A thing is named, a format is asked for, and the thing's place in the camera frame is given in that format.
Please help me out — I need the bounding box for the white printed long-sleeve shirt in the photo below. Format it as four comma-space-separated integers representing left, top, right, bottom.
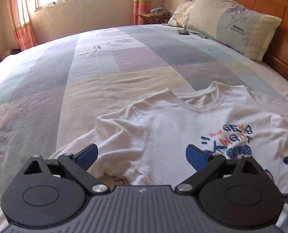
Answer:
0, 81, 288, 233

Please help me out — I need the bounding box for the orange striped curtain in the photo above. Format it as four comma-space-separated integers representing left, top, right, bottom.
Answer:
133, 0, 153, 25
5, 0, 37, 51

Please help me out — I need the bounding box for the grey crumpled cloth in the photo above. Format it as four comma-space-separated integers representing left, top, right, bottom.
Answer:
151, 8, 172, 15

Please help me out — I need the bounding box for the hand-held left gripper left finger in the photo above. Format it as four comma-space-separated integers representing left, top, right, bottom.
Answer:
24, 144, 110, 195

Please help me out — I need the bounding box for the wooden bedside shelf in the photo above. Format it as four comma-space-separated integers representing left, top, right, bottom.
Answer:
137, 13, 172, 25

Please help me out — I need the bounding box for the large floral pillow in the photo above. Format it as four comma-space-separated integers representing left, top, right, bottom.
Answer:
186, 0, 283, 63

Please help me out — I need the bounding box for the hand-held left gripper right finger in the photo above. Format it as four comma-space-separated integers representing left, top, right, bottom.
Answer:
175, 144, 267, 195

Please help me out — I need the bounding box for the wooden bed headboard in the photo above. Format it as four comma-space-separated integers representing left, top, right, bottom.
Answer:
185, 0, 288, 89

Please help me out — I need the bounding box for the small pale pillow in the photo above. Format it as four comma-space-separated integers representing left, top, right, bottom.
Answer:
168, 1, 195, 28

